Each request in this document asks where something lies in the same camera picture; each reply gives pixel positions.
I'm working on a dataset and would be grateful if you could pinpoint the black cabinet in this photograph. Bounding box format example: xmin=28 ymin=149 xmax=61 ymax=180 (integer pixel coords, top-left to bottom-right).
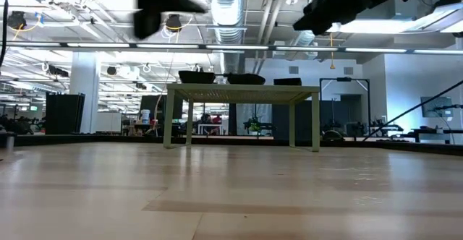
xmin=45 ymin=93 xmax=86 ymax=135

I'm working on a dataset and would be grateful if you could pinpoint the dark partition panel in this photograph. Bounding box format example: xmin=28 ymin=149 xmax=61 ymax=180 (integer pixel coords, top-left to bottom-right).
xmin=271 ymin=100 xmax=362 ymax=140

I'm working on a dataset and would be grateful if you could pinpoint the dark dome object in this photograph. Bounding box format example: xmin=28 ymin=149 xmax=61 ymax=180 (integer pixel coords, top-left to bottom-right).
xmin=320 ymin=129 xmax=345 ymax=142

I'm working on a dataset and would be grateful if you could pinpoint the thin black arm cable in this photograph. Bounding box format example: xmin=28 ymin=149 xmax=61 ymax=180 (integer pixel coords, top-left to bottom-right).
xmin=0 ymin=0 xmax=14 ymax=68

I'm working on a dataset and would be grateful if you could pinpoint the black metal door frame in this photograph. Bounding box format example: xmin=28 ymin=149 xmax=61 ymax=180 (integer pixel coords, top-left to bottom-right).
xmin=318 ymin=77 xmax=371 ymax=137

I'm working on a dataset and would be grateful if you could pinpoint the white background table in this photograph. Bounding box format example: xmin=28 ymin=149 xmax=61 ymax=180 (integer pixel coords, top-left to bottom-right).
xmin=196 ymin=123 xmax=225 ymax=136

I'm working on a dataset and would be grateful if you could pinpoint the silver spiral ceiling duct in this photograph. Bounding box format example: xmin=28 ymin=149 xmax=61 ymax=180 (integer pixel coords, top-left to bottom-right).
xmin=208 ymin=0 xmax=249 ymax=75

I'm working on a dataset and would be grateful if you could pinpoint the grey metal post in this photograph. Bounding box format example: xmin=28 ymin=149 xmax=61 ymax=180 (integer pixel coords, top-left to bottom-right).
xmin=4 ymin=131 xmax=17 ymax=150

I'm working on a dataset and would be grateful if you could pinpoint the green perforated metal rack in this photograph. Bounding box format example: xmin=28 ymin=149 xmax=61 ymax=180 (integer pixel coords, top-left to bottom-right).
xmin=162 ymin=83 xmax=321 ymax=153

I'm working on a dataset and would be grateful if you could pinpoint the black ceiling cord reel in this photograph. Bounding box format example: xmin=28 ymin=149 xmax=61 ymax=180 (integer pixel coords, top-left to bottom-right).
xmin=165 ymin=14 xmax=184 ymax=32
xmin=7 ymin=10 xmax=28 ymax=30

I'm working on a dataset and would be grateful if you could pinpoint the long ceiling light strip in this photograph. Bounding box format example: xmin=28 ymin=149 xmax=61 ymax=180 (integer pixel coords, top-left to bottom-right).
xmin=0 ymin=41 xmax=463 ymax=55

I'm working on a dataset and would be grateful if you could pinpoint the slanted silver ceiling duct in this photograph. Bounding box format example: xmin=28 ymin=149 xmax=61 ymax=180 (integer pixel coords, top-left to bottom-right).
xmin=294 ymin=30 xmax=316 ymax=48

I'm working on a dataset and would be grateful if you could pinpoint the black background desk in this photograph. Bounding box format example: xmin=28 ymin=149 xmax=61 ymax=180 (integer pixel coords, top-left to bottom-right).
xmin=412 ymin=127 xmax=463 ymax=143

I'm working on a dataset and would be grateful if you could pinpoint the wall monitor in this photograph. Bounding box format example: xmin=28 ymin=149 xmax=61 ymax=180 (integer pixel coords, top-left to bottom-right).
xmin=420 ymin=96 xmax=454 ymax=119

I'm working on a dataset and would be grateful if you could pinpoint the white building column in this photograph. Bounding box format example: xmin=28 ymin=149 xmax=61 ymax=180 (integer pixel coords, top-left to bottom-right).
xmin=69 ymin=51 xmax=101 ymax=134

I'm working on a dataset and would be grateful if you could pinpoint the black background robot equipment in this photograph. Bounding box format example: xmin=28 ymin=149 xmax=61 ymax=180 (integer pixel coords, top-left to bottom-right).
xmin=0 ymin=113 xmax=46 ymax=136

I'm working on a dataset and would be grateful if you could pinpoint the grey ceiling air unit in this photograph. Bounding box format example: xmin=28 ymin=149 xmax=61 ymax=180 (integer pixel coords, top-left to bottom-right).
xmin=375 ymin=0 xmax=417 ymax=20

